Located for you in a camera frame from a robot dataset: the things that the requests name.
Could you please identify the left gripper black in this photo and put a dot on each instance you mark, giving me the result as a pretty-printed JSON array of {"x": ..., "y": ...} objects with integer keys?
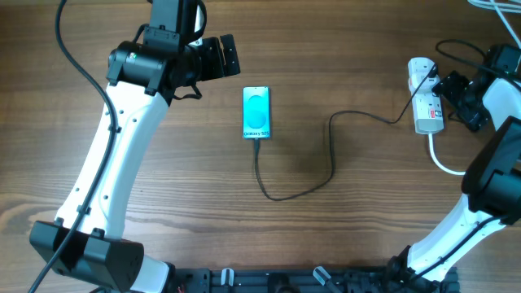
[{"x": 216, "y": 69}]

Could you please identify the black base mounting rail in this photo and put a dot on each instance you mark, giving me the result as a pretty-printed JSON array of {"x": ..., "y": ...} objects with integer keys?
[{"x": 320, "y": 279}]

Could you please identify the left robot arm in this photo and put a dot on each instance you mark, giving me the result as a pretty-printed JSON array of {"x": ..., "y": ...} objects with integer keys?
[{"x": 85, "y": 240}]

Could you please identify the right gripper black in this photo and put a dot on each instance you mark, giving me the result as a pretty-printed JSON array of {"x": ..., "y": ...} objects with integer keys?
[{"x": 473, "y": 119}]

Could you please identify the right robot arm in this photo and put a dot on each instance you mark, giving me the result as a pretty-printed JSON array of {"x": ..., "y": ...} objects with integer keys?
[{"x": 490, "y": 198}]

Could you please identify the turquoise screen smartphone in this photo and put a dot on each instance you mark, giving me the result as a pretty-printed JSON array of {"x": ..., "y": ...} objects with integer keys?
[{"x": 256, "y": 112}]

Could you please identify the white power strip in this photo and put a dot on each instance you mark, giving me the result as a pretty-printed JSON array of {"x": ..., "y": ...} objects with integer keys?
[{"x": 426, "y": 105}]

